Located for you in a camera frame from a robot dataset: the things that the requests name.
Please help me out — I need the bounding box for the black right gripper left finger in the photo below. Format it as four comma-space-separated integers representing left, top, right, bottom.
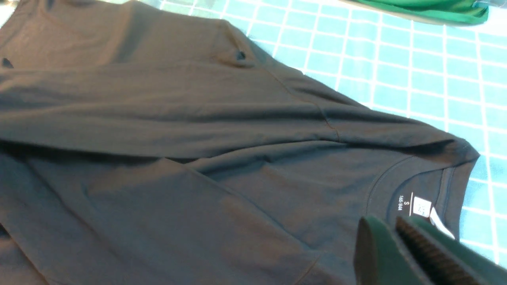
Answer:
354, 216, 432, 285

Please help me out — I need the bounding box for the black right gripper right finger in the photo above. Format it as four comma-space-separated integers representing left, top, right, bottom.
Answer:
395, 218, 507, 285

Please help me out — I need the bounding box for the dark gray long-sleeve shirt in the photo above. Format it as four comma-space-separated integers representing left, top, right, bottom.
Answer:
1, 0, 480, 285

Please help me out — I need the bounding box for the green checkered grid mat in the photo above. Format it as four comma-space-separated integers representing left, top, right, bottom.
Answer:
146, 0, 506, 267

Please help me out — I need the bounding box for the green backdrop cloth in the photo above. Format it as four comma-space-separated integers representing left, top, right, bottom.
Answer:
354, 0, 492, 27

